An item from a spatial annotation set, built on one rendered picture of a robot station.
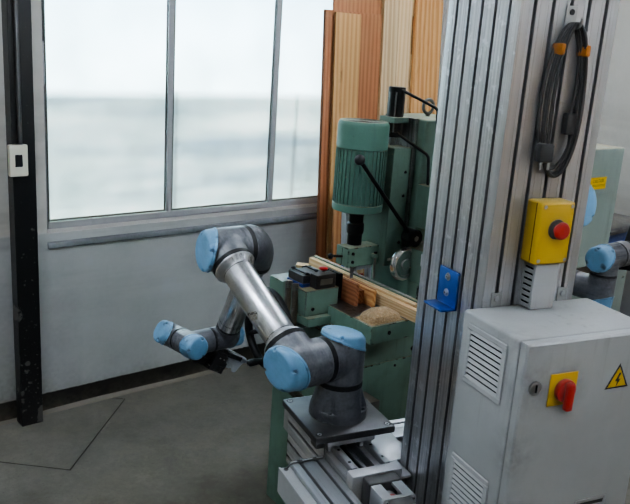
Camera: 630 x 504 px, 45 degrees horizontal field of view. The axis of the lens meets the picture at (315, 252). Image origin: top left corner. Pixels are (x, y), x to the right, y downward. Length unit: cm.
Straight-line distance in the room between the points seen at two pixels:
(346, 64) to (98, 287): 171
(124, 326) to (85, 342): 20
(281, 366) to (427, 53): 304
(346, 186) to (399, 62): 199
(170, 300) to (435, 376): 230
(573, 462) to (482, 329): 33
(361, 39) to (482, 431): 297
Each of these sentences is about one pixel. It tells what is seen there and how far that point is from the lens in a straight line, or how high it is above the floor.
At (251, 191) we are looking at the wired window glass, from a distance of 415.
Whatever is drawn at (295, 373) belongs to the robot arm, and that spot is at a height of 99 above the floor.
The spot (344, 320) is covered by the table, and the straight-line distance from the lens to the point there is 253.
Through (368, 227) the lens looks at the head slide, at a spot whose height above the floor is 112.
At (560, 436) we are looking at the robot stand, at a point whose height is 102.
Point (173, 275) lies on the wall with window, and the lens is 392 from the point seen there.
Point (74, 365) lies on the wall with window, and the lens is 384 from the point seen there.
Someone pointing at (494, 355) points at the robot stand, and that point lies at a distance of 158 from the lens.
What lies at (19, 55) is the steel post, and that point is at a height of 162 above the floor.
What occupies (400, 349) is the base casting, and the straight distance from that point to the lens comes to 270.
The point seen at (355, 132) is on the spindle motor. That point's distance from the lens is 256.
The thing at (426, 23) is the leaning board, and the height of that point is 190.
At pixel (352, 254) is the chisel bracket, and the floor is 105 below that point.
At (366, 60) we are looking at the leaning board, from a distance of 432.
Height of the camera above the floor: 175
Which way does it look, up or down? 15 degrees down
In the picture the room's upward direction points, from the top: 4 degrees clockwise
